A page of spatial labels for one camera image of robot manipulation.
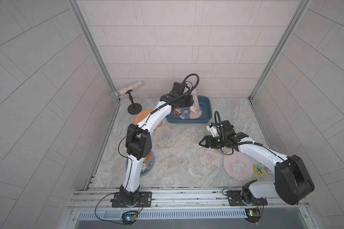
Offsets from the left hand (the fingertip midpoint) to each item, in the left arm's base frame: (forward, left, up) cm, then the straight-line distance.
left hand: (196, 99), depth 88 cm
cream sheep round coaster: (-4, 0, -3) cm, 5 cm away
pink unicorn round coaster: (-34, -24, -21) cm, 46 cm away
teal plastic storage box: (+14, -10, -17) cm, 24 cm away
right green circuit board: (-56, -26, -21) cm, 66 cm away
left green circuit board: (-58, +33, -18) cm, 69 cm away
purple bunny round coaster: (+5, +5, -18) cm, 20 cm away
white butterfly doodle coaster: (-15, +19, -21) cm, 32 cm away
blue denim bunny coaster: (+7, +12, -20) cm, 24 cm away
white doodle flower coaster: (-29, -8, -20) cm, 36 cm away
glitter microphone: (+3, +50, +1) cm, 50 cm away
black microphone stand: (+9, +45, -20) cm, 50 cm away
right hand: (-23, -3, -13) cm, 27 cm away
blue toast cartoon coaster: (-33, +29, -22) cm, 49 cm away
